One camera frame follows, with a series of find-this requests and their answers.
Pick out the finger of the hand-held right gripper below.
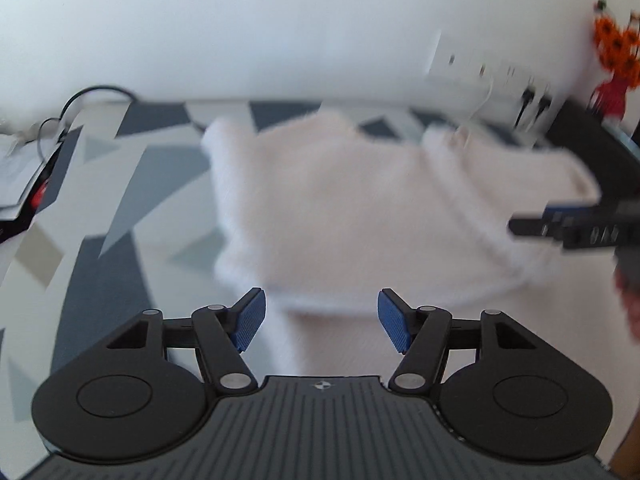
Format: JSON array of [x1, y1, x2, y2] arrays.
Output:
[[544, 194, 640, 221], [507, 214, 640, 253]]

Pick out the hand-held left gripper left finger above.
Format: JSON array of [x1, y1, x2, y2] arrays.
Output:
[[97, 287, 266, 395]]

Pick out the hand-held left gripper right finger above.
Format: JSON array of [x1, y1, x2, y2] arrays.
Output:
[[377, 287, 548, 395]]

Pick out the cream fluffy sweater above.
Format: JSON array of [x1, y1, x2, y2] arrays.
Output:
[[200, 110, 603, 376]]

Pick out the person's right hand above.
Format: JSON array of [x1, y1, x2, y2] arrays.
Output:
[[615, 270, 640, 334]]

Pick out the black box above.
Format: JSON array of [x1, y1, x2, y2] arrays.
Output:
[[542, 97, 640, 206]]

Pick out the orange artificial flowers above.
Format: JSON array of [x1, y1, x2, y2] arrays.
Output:
[[592, 0, 640, 86]]

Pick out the geometric patterned tablecloth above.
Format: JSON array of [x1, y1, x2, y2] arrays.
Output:
[[0, 100, 566, 476]]

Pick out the white charger cable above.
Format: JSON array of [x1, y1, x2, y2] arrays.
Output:
[[470, 75, 496, 126]]

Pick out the white wall socket panel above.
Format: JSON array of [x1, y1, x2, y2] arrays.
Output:
[[427, 30, 556, 106]]

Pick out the black power cable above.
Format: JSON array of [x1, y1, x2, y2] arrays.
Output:
[[37, 85, 138, 133]]

